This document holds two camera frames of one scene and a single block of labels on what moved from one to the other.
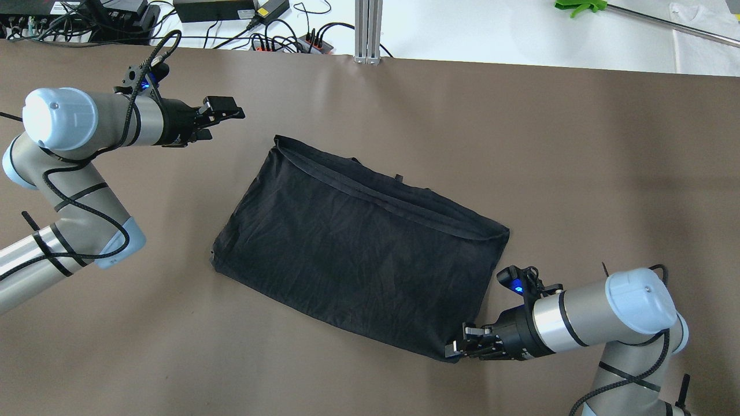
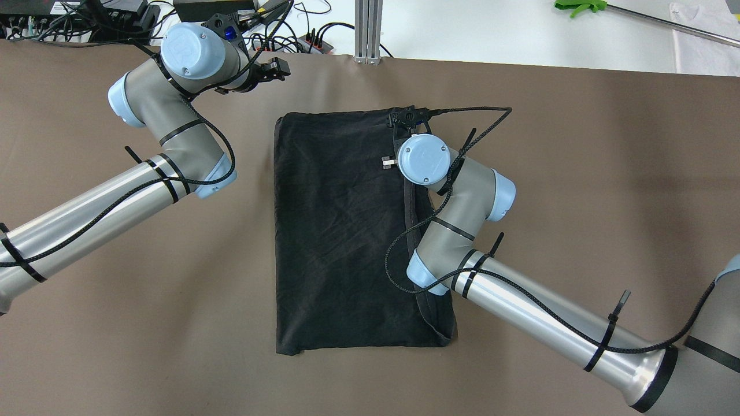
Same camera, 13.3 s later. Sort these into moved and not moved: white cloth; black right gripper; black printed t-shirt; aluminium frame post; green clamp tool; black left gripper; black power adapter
Moved: black right gripper; black printed t-shirt; black left gripper
Not moved: aluminium frame post; green clamp tool; white cloth; black power adapter
